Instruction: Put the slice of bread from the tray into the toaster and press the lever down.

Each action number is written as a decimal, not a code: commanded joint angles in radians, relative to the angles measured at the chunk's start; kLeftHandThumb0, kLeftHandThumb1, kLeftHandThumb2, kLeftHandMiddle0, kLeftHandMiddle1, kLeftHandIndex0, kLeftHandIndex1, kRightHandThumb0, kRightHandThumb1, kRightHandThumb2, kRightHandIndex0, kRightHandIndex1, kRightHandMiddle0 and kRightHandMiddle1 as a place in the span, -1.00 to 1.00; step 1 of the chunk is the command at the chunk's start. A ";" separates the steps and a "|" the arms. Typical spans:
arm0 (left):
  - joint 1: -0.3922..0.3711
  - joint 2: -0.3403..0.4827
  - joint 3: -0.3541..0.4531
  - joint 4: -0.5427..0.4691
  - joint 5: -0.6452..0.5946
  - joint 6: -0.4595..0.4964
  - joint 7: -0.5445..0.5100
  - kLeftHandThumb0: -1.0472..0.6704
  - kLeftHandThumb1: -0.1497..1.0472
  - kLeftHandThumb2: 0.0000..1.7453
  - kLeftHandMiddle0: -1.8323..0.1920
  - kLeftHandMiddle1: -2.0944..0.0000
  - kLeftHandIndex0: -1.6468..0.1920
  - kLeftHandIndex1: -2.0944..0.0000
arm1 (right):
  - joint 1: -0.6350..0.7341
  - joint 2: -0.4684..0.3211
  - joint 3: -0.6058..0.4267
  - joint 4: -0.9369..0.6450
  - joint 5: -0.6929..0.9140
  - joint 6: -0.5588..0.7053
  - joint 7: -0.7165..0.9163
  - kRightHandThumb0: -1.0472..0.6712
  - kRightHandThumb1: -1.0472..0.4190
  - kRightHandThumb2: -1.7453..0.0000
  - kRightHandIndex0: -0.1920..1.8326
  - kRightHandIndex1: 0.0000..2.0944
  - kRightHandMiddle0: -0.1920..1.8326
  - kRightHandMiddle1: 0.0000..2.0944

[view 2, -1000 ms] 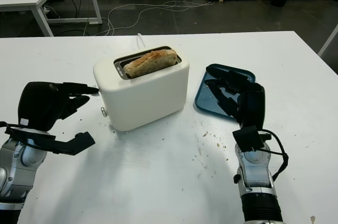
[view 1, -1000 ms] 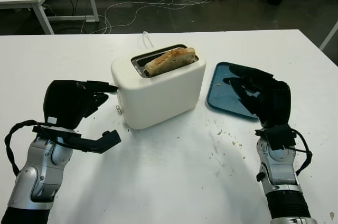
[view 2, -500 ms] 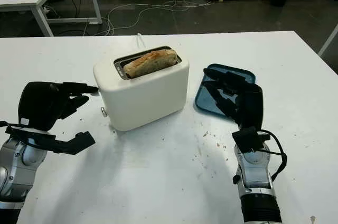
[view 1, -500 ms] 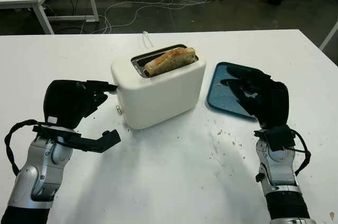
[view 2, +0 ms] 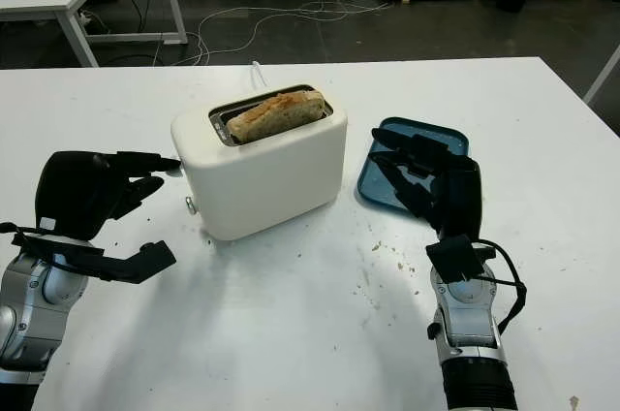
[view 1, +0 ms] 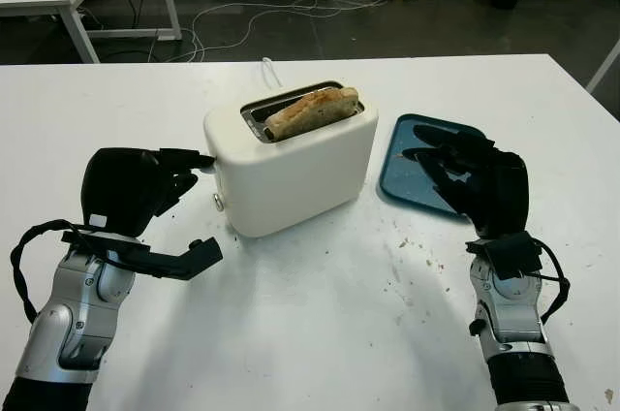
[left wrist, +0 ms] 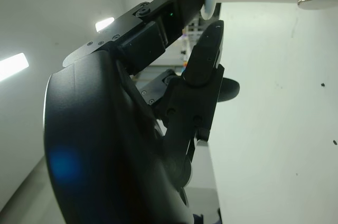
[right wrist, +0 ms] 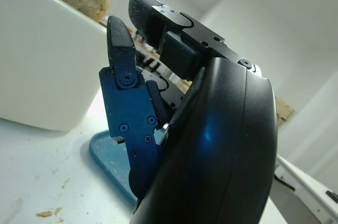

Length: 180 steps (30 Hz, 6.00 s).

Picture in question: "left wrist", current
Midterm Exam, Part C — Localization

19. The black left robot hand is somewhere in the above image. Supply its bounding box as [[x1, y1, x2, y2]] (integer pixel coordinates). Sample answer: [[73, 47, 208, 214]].
[[43, 0, 241, 224]]

